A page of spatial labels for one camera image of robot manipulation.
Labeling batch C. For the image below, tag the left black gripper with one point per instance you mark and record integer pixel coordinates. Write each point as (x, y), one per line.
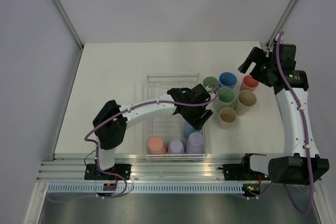
(197, 121)

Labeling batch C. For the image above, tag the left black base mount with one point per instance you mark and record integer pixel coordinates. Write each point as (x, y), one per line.
(92, 172)

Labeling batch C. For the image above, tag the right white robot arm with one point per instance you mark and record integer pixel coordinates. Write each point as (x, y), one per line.
(300, 163)

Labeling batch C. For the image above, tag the beige cup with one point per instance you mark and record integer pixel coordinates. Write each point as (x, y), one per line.
(245, 101)
(226, 117)

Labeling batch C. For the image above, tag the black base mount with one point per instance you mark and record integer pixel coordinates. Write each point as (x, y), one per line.
(92, 172)
(239, 172)

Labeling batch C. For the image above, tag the clear wire dish rack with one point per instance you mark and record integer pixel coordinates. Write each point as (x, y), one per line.
(168, 128)

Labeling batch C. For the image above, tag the small purple cup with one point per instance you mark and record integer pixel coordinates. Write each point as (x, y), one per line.
(176, 147)

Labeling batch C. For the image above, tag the aluminium front rail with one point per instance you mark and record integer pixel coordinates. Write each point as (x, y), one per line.
(71, 168)

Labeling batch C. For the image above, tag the pink cup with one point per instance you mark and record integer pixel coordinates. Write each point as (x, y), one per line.
(249, 83)
(156, 146)

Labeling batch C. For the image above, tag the pink cup front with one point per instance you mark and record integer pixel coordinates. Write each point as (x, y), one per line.
(156, 146)

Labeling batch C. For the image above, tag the aluminium frame post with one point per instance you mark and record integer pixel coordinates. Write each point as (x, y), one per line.
(280, 24)
(70, 27)

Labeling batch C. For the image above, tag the right aluminium frame post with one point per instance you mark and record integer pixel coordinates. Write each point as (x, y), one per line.
(280, 24)

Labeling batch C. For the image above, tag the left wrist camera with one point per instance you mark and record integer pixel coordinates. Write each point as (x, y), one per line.
(211, 89)

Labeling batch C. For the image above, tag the light blue cup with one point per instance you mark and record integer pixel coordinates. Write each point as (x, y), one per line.
(187, 130)

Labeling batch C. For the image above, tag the left aluminium frame post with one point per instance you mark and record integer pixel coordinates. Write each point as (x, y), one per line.
(70, 27)

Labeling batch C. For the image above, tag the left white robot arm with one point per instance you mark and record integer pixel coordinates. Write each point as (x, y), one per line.
(111, 123)

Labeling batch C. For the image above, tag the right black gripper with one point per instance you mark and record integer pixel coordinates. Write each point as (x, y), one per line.
(257, 54)

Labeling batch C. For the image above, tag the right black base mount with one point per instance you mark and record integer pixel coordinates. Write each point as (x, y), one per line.
(239, 172)

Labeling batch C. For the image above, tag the green cup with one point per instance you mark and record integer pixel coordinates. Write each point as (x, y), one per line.
(209, 81)
(225, 99)

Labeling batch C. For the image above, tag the large purple cup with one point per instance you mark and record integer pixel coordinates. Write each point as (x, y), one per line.
(195, 143)

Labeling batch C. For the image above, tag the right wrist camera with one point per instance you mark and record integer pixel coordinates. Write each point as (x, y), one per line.
(273, 44)

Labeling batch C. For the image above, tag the white slotted cable duct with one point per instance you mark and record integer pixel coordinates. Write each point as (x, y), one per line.
(184, 188)

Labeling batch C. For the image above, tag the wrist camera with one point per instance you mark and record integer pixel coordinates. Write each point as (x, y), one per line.
(211, 89)
(273, 44)

